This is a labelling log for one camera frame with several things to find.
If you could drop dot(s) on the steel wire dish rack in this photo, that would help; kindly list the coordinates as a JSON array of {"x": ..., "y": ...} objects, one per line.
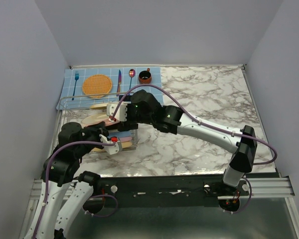
[{"x": 76, "y": 109}]

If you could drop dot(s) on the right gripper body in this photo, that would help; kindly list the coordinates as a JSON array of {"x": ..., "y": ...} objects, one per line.
[{"x": 132, "y": 118}]

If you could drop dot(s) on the yellow plate in rack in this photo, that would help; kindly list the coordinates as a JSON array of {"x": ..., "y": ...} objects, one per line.
[{"x": 124, "y": 145}]

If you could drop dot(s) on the woven wicker round trivet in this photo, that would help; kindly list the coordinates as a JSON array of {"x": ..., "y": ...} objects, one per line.
[{"x": 97, "y": 85}]

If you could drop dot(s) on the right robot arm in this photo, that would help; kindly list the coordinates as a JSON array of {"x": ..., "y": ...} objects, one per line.
[{"x": 143, "y": 107}]

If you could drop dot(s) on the blue checked placemat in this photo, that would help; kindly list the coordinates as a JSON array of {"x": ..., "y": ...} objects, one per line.
[{"x": 122, "y": 78}]

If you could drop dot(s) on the blue metal fork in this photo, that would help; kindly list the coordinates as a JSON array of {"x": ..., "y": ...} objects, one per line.
[{"x": 76, "y": 79}]

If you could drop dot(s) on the blue plate in rack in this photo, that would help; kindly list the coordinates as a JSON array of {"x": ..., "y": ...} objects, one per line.
[{"x": 126, "y": 137}]

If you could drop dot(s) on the cream and pink plate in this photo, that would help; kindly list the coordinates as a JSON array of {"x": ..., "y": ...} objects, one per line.
[{"x": 98, "y": 118}]

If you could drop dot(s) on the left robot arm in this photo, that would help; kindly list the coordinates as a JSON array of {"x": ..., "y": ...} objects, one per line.
[{"x": 53, "y": 217}]

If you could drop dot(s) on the aluminium frame rail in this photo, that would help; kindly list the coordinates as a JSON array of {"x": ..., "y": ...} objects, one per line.
[{"x": 265, "y": 213}]

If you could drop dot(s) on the iridescent rainbow spoon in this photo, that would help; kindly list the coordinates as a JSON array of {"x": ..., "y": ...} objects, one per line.
[{"x": 132, "y": 73}]

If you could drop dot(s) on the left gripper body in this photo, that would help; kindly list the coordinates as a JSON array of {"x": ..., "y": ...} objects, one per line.
[{"x": 92, "y": 133}]

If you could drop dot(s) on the cream and yellow plate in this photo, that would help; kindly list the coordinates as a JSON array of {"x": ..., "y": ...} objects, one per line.
[{"x": 100, "y": 106}]

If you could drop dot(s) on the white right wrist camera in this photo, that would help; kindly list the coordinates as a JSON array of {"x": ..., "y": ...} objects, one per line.
[{"x": 117, "y": 113}]

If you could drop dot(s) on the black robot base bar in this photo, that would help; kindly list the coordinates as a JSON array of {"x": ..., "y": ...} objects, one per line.
[{"x": 165, "y": 191}]

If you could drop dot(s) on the iridescent rainbow knife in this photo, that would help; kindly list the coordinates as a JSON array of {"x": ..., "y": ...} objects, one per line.
[{"x": 119, "y": 83}]

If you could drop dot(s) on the orange and black mug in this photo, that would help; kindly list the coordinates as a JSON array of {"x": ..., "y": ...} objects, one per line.
[{"x": 145, "y": 77}]

